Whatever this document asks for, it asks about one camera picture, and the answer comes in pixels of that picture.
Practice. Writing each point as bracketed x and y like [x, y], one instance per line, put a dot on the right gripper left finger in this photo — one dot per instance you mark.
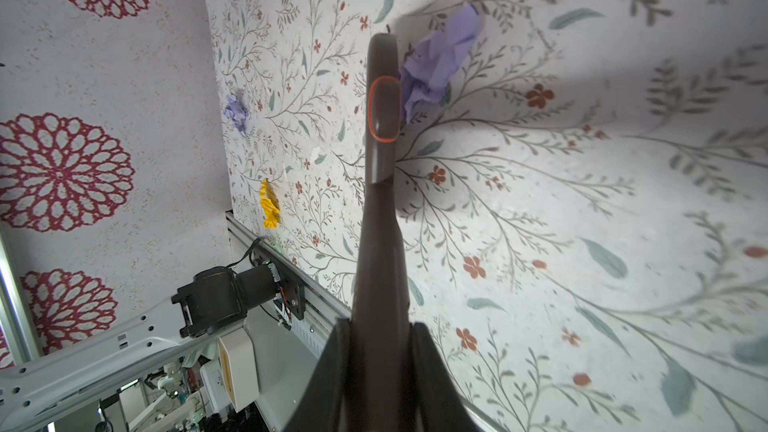
[320, 408]

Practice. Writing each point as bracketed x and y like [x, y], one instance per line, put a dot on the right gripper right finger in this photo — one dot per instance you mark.
[439, 405]

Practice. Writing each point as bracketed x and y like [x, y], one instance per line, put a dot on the yellow paper scrap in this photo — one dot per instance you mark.
[269, 204]

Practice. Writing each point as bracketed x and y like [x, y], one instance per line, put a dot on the purple paper scrap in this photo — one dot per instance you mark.
[428, 71]
[235, 113]

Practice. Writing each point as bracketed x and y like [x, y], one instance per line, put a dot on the white box device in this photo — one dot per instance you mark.
[238, 364]

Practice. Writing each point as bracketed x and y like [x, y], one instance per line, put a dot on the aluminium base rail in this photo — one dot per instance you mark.
[289, 332]

